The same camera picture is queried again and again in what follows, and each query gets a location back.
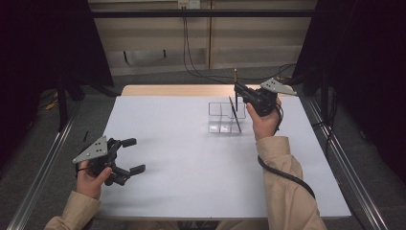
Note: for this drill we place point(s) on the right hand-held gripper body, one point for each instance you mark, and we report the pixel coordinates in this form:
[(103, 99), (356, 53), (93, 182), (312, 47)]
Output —
[(261, 100)]

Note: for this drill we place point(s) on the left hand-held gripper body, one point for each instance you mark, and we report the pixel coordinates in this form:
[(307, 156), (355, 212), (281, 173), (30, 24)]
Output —
[(102, 159)]

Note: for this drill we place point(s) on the black pencil orange end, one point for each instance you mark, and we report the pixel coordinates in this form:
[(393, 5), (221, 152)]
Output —
[(235, 116), (236, 102)]

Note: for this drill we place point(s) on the clear plastic desk organizer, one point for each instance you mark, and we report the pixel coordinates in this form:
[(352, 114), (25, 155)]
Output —
[(220, 126)]

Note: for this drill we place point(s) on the person's right hand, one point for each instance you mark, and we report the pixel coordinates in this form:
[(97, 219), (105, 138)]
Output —
[(266, 126)]

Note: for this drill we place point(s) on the person's left hand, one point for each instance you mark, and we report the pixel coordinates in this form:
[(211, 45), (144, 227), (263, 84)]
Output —
[(91, 182)]

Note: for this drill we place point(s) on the small black floor object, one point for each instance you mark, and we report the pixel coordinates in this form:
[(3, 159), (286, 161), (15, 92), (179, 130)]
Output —
[(85, 136)]

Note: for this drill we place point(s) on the white table sheet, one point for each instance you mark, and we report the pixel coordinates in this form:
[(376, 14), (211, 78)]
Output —
[(191, 191)]

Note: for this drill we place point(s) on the black curtain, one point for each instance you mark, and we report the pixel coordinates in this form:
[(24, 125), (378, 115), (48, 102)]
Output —
[(38, 48), (367, 64)]

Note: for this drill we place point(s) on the aluminium frame rail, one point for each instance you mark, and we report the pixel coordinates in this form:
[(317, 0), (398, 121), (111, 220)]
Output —
[(41, 179), (357, 185)]

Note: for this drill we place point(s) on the black wall bracket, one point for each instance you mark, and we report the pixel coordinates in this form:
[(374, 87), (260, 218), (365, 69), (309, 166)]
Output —
[(126, 57), (164, 53)]

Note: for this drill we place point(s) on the black horizontal frame bar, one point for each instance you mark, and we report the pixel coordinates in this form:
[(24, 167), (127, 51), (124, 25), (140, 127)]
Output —
[(191, 13)]

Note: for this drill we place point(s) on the white wall socket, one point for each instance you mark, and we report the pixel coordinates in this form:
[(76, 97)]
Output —
[(189, 4)]

